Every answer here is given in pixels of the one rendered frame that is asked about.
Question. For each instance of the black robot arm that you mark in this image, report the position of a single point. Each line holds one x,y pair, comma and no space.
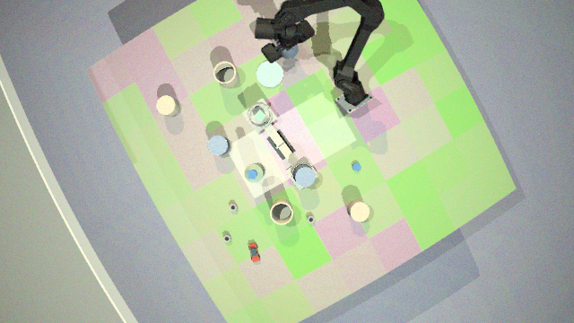
293,11

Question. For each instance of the pale white round dish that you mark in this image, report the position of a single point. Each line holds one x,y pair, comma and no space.
269,74

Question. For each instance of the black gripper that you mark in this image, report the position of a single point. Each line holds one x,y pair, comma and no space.
272,52

